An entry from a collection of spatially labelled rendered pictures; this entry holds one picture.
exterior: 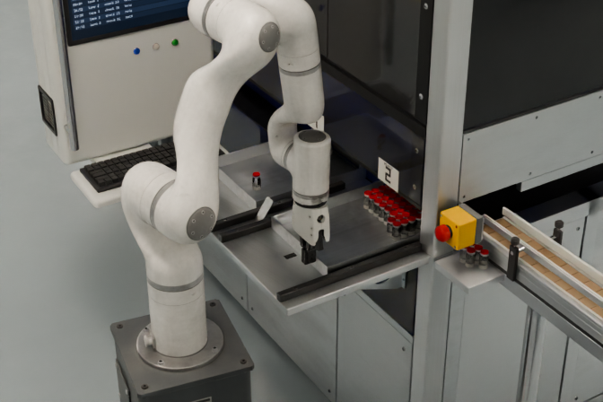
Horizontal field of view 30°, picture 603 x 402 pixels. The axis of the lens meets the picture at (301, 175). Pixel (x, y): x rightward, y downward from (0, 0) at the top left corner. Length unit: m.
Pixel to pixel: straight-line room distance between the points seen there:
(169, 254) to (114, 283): 1.87
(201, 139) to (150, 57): 1.09
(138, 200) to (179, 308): 0.25
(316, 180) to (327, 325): 0.91
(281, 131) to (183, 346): 0.52
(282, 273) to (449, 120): 0.53
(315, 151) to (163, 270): 0.43
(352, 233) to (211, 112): 0.72
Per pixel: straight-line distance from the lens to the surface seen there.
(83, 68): 3.21
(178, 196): 2.20
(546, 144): 2.81
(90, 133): 3.30
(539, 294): 2.63
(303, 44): 2.32
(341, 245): 2.76
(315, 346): 3.46
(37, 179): 4.89
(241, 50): 2.15
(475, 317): 2.96
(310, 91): 2.38
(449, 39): 2.46
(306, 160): 2.48
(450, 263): 2.73
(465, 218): 2.61
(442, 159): 2.59
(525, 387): 2.88
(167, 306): 2.38
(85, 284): 4.21
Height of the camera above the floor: 2.43
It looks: 31 degrees down
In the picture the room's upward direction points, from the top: straight up
